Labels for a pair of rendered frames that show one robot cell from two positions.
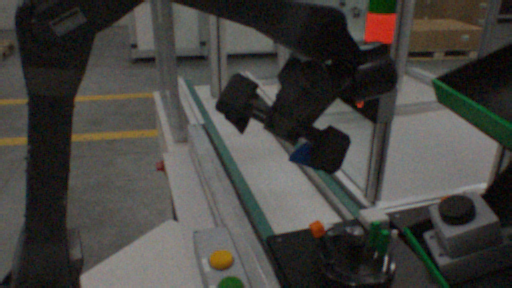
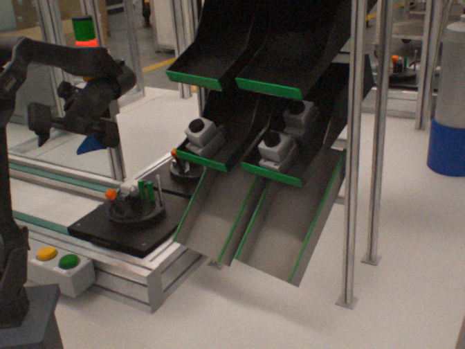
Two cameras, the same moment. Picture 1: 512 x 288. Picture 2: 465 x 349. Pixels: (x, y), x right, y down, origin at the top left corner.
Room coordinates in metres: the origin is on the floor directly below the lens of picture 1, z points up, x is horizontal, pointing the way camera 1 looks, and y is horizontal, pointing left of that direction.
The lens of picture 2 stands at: (-0.46, 0.41, 1.63)
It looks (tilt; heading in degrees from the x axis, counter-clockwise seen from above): 26 degrees down; 319
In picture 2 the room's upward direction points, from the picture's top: 4 degrees counter-clockwise
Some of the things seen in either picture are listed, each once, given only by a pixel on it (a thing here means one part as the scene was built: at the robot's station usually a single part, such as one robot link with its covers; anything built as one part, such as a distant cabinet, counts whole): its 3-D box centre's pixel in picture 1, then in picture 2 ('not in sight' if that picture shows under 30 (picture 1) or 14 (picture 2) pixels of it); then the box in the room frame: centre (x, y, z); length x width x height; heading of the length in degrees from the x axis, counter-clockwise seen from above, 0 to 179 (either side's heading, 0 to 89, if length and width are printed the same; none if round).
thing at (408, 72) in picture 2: not in sight; (398, 66); (0.69, -1.53, 1.01); 0.24 x 0.24 x 0.13; 17
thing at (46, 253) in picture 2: (221, 260); (46, 254); (0.59, 0.06, 0.96); 0.04 x 0.04 x 0.02
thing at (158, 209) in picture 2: (353, 259); (136, 210); (0.57, -0.17, 0.98); 0.14 x 0.14 x 0.02
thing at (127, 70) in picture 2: (341, 58); (104, 73); (0.49, -0.10, 1.35); 0.12 x 0.08 x 0.11; 116
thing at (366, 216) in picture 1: (373, 222); (132, 189); (0.69, -0.23, 0.97); 0.05 x 0.05 x 0.04; 17
